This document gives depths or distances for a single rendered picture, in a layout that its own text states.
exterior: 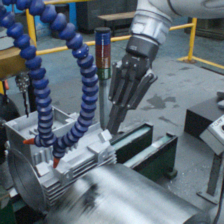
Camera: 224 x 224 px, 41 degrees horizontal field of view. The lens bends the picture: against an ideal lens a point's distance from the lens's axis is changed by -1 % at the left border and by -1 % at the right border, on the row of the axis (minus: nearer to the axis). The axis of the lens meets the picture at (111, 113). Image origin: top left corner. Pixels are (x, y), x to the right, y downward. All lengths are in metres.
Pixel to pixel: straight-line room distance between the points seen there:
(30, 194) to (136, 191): 0.39
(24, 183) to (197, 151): 0.67
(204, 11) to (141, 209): 0.39
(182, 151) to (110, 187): 0.75
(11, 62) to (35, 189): 0.40
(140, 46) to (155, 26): 0.05
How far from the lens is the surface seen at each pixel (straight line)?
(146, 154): 0.94
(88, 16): 6.08
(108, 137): 0.72
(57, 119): 0.72
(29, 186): 0.80
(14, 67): 0.49
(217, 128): 0.81
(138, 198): 0.44
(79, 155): 0.69
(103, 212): 0.43
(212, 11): 0.62
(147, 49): 0.71
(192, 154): 1.17
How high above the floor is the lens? 1.47
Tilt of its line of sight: 28 degrees down
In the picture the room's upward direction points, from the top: straight up
